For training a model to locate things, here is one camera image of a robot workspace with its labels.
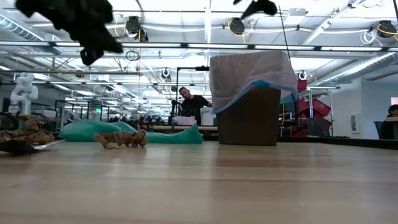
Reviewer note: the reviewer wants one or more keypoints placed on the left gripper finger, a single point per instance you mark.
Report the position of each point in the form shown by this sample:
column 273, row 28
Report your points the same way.
column 110, row 43
column 107, row 49

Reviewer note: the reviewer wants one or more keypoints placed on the teal plastic trash bag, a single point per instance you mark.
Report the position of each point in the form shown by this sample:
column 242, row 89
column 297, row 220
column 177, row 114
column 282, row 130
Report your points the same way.
column 84, row 130

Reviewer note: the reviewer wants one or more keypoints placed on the brown paper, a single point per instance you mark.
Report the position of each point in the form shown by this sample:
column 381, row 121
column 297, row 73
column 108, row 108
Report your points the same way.
column 121, row 138
column 5, row 137
column 42, row 137

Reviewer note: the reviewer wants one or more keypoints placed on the dark brown trash bin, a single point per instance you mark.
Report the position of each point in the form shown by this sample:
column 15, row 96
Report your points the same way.
column 248, row 118

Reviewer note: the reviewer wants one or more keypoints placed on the plain white paper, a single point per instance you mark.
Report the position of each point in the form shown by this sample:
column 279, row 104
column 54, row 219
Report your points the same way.
column 18, row 147

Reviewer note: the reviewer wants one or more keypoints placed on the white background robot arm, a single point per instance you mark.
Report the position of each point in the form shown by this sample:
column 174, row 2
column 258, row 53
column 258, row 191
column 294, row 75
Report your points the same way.
column 23, row 93

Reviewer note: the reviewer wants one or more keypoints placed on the thin black pole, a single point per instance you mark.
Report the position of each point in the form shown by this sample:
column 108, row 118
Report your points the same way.
column 284, row 31

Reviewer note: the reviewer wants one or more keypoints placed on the black background workstations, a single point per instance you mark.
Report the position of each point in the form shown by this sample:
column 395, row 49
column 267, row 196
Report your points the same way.
column 136, row 124

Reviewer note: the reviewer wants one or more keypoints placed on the red box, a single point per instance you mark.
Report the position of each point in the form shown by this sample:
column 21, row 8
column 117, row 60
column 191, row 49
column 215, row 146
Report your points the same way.
column 302, row 84

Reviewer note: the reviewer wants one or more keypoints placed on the person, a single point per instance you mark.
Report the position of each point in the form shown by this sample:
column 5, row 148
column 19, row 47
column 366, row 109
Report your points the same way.
column 391, row 124
column 194, row 105

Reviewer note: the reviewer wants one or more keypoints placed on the white background box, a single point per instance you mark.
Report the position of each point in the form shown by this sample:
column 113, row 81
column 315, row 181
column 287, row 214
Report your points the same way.
column 185, row 120

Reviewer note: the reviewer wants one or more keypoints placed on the red storage bins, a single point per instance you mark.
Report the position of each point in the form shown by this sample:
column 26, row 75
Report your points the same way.
column 320, row 107

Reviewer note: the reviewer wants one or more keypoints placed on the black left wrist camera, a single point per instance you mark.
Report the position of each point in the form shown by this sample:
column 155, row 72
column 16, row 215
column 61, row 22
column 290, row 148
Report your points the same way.
column 90, row 57

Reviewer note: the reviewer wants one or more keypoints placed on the white wall panel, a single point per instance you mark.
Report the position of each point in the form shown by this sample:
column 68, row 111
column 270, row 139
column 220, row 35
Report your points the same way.
column 355, row 123

